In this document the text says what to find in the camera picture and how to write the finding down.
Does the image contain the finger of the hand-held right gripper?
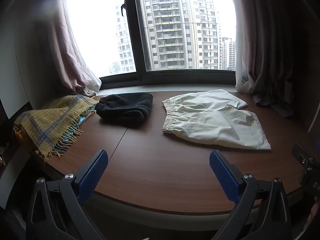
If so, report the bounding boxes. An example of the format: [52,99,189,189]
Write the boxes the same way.
[291,143,316,172]

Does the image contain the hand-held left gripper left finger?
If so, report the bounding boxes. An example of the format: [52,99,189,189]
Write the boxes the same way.
[26,149,109,240]

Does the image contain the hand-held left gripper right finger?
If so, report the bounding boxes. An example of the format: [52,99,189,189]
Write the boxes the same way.
[209,150,293,240]

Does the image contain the cream white pants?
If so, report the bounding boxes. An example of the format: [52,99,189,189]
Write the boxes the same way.
[162,89,272,151]

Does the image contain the person's right hand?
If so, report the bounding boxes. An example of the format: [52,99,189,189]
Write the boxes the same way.
[308,196,320,228]

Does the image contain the teal cloth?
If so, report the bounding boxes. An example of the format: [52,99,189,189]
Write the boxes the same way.
[77,109,97,126]

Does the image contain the yellow plaid fringed blanket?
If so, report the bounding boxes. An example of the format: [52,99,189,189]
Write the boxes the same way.
[13,94,99,160]

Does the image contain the black folded garment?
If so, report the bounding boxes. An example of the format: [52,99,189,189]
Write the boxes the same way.
[95,92,153,128]

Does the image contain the dark wooden cabinet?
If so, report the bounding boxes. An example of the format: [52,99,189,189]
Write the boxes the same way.
[295,0,320,142]

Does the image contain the dark grey curtain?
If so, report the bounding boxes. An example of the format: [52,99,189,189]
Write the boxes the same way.
[240,0,302,107]

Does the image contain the white sheer curtain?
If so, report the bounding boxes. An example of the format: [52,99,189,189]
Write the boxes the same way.
[229,0,256,93]

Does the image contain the pink curtain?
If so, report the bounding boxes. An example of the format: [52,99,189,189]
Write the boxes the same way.
[37,0,102,98]

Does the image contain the high-rise building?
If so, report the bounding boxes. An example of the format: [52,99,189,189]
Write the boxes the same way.
[137,0,222,70]

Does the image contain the black window frame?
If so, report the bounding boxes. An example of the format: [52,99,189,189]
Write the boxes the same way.
[99,0,237,90]

